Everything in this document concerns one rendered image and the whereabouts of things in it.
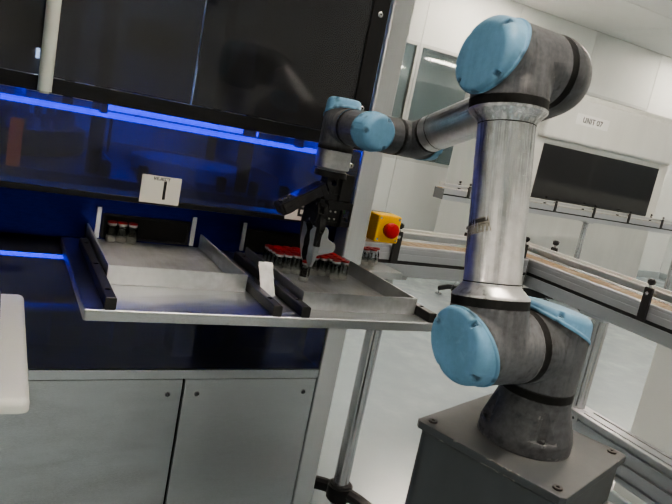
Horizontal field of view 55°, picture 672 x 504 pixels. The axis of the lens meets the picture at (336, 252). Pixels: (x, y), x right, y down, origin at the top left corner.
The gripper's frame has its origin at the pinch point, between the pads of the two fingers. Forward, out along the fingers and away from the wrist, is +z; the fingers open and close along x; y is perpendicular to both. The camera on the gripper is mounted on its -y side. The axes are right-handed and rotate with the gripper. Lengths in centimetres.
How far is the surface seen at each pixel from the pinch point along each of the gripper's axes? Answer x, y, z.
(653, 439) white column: 9, 155, 57
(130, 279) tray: -10.4, -38.5, 4.2
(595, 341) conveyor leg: -1, 98, 17
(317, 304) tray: -19.6, -5.3, 4.1
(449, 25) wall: 476, 350, -158
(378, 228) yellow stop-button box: 15.1, 26.4, -6.3
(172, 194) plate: 15.5, -27.0, -8.2
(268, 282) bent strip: -10.8, -12.3, 2.9
